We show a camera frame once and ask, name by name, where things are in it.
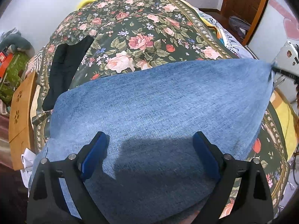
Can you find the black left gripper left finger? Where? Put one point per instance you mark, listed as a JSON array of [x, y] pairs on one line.
[[46, 202]]

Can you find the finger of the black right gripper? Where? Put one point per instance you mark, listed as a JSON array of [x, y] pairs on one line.
[[285, 73]]

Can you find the blue denim jeans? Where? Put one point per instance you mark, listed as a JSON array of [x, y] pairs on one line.
[[150, 170]]

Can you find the red striped curtain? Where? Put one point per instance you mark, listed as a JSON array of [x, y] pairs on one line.
[[6, 158]]

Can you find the wooden lap desk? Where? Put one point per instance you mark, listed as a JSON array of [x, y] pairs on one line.
[[20, 129]]

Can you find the wooden door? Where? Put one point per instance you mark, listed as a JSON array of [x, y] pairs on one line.
[[249, 11]]

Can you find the green patterned bag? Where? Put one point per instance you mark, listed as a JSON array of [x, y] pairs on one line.
[[12, 77]]

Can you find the orange box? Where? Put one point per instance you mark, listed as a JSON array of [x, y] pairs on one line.
[[5, 61]]

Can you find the folded black pants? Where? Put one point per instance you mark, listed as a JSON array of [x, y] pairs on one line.
[[66, 61]]

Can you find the grey plush toy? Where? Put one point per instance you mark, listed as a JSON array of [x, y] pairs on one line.
[[14, 42]]

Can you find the yellow pillow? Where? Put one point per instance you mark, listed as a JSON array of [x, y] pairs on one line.
[[83, 3]]

